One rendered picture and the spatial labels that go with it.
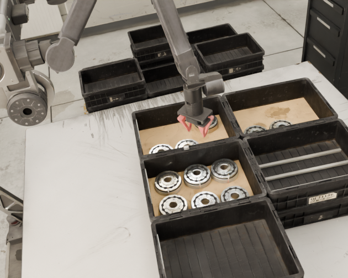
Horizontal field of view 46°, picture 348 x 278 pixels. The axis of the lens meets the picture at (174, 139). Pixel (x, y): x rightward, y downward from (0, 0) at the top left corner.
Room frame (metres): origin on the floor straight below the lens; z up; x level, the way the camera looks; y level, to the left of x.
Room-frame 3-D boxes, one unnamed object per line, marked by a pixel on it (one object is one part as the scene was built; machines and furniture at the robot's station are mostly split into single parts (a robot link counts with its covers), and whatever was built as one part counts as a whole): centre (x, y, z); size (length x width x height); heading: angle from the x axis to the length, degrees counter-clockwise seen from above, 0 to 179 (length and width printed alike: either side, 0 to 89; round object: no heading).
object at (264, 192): (1.00, -0.07, 0.92); 0.40 x 0.30 x 0.02; 95
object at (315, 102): (1.33, -0.44, 0.87); 0.40 x 0.30 x 0.11; 95
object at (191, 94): (1.07, -0.09, 1.24); 0.07 x 0.06 x 0.07; 99
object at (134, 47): (2.75, 0.01, 0.37); 0.40 x 0.30 x 0.45; 99
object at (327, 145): (1.03, -0.47, 0.87); 0.40 x 0.30 x 0.11; 95
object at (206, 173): (1.07, -0.07, 0.86); 0.10 x 0.10 x 0.01
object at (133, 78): (2.29, 0.35, 0.37); 0.40 x 0.30 x 0.45; 99
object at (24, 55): (1.07, 0.38, 1.45); 0.09 x 0.08 x 0.12; 9
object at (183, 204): (0.94, 0.04, 0.86); 0.10 x 0.10 x 0.01
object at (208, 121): (1.06, -0.10, 1.11); 0.07 x 0.07 x 0.09; 48
